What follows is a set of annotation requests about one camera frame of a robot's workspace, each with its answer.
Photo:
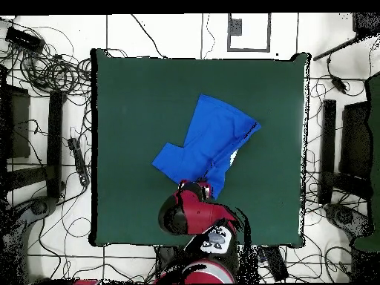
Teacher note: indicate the blue GAME print t-shirt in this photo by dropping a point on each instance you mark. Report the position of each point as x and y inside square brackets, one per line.
[213, 136]

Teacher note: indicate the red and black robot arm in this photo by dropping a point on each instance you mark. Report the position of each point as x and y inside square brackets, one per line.
[202, 213]

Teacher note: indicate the black flat panel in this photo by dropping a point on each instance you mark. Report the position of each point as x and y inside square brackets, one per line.
[354, 139]
[17, 124]

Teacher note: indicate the dark green table cloth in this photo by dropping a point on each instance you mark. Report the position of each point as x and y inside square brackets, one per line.
[133, 118]

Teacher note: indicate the black power strip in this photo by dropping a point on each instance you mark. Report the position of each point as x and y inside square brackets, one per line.
[78, 161]
[276, 264]

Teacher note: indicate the long black bar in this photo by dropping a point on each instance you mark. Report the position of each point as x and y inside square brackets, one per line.
[55, 142]
[328, 148]

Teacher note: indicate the black power adapter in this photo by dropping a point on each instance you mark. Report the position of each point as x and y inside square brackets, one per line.
[339, 84]

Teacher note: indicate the dark green fabric object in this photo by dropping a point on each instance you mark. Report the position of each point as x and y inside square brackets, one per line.
[374, 178]

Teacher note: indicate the black rod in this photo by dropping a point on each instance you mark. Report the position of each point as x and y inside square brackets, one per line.
[335, 49]

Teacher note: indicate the black electronics box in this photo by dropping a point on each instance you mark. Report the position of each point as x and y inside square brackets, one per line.
[25, 40]

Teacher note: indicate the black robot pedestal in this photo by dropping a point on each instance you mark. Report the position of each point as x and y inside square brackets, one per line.
[166, 258]

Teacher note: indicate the grey rectangular floor frame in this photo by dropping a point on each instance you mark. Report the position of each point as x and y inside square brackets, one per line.
[268, 32]

